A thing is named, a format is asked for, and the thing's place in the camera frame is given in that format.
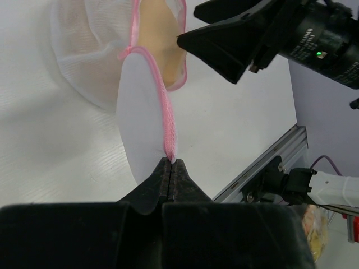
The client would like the white mesh laundry bag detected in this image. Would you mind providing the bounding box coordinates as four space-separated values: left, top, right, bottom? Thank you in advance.
50 1 187 184

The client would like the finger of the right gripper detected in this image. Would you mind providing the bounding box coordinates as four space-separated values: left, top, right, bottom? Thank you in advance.
177 18 268 84
194 0 260 24

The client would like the aluminium frame rail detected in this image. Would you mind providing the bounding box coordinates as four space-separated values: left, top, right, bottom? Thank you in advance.
213 126 309 203

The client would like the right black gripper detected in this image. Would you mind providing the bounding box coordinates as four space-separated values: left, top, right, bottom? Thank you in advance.
250 1 358 90

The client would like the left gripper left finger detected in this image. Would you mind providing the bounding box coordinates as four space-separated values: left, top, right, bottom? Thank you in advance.
1 159 171 268

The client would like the clear plastic bag with items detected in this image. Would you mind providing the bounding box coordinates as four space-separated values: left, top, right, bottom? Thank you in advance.
302 205 329 262

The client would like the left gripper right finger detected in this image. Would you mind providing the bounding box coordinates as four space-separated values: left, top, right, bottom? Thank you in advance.
162 158 316 269

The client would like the beige bra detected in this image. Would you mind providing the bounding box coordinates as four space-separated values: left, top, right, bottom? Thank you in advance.
137 0 186 87

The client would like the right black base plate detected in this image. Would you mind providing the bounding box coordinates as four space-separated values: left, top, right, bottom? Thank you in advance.
241 156 288 203

